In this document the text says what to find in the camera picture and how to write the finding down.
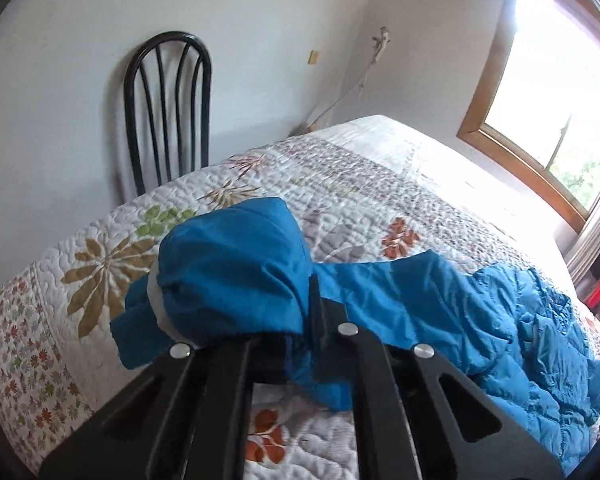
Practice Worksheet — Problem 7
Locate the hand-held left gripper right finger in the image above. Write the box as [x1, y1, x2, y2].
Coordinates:
[305, 274, 566, 480]

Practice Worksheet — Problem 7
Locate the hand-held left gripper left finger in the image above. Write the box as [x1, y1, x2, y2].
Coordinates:
[39, 336, 264, 480]

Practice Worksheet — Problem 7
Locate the blue puffer jacket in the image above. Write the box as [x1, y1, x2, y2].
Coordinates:
[110, 197, 600, 476]

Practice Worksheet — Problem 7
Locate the floral quilted bedspread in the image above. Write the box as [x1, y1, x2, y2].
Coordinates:
[0, 114, 600, 480]

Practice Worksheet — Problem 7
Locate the grey curtain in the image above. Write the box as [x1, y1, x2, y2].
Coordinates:
[565, 170, 600, 286]

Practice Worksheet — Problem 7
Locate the black metal chair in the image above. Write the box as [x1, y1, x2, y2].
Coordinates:
[123, 31, 213, 197]

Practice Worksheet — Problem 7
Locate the wooden framed window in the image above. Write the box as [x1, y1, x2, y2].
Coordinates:
[457, 0, 600, 233]

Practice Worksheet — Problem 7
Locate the wall fixture with cord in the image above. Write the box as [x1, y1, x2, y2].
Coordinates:
[290, 26, 395, 136]

